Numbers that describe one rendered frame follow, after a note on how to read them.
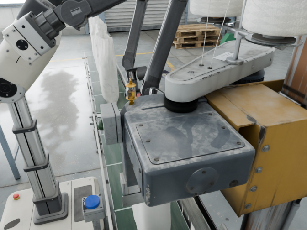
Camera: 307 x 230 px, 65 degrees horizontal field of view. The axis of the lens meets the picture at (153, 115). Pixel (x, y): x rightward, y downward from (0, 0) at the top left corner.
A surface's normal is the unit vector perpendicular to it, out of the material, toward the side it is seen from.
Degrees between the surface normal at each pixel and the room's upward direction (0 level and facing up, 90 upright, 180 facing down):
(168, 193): 90
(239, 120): 0
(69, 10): 75
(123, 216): 0
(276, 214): 90
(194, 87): 90
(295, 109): 0
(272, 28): 89
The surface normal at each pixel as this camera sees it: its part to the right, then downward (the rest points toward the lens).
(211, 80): 0.66, 0.39
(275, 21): -0.45, 0.41
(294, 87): -0.96, 0.14
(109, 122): 0.28, 0.49
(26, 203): 0.00, -0.86
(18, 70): -0.11, 0.82
